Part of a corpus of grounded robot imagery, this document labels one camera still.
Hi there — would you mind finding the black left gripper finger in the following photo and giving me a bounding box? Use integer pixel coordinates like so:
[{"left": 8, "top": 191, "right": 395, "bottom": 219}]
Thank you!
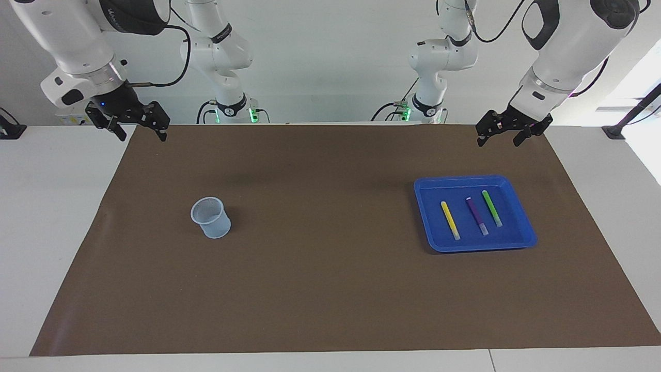
[
  {"left": 476, "top": 110, "right": 504, "bottom": 147},
  {"left": 513, "top": 116, "right": 553, "bottom": 147}
]

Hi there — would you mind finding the purple pen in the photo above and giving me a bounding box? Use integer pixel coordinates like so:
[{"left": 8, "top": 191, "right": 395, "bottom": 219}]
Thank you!
[{"left": 466, "top": 197, "right": 489, "bottom": 236}]

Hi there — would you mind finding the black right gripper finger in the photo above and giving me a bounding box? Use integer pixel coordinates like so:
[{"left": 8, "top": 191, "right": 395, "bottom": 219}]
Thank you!
[
  {"left": 86, "top": 103, "right": 128, "bottom": 142},
  {"left": 138, "top": 101, "right": 171, "bottom": 142}
]

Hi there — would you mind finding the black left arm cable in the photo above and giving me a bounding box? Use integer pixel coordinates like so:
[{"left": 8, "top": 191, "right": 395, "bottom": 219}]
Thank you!
[{"left": 463, "top": 0, "right": 527, "bottom": 43}]

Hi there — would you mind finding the white power box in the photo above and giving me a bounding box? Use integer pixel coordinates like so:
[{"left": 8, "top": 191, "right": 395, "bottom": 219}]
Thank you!
[{"left": 56, "top": 106, "right": 93, "bottom": 126}]

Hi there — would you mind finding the brown table mat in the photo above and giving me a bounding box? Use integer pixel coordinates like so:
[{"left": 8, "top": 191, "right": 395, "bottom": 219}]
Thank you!
[{"left": 29, "top": 123, "right": 661, "bottom": 357}]

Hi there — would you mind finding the black table clamp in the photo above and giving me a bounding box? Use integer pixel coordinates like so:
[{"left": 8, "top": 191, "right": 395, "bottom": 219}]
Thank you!
[{"left": 0, "top": 107, "right": 27, "bottom": 140}]

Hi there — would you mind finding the clear plastic cup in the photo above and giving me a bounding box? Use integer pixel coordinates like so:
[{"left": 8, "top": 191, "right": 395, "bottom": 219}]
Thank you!
[{"left": 191, "top": 196, "right": 231, "bottom": 239}]

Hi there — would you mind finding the black base cable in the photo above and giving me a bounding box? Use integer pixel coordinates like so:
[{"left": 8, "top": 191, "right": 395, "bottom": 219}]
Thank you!
[
  {"left": 196, "top": 100, "right": 217, "bottom": 125},
  {"left": 371, "top": 77, "right": 420, "bottom": 122}
]

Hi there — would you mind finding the yellow pen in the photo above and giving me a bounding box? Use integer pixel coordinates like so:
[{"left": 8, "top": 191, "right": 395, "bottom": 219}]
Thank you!
[{"left": 440, "top": 201, "right": 461, "bottom": 241}]

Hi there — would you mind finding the green pen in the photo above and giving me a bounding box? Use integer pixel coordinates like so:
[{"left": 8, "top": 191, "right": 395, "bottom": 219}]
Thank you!
[{"left": 482, "top": 190, "right": 503, "bottom": 227}]

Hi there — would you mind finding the blue plastic tray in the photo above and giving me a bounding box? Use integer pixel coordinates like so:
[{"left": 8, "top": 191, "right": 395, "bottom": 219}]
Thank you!
[{"left": 413, "top": 175, "right": 538, "bottom": 253}]

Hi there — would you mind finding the black clamp stand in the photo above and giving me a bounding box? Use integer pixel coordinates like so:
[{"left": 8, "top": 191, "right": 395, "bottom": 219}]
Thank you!
[{"left": 602, "top": 83, "right": 661, "bottom": 140}]

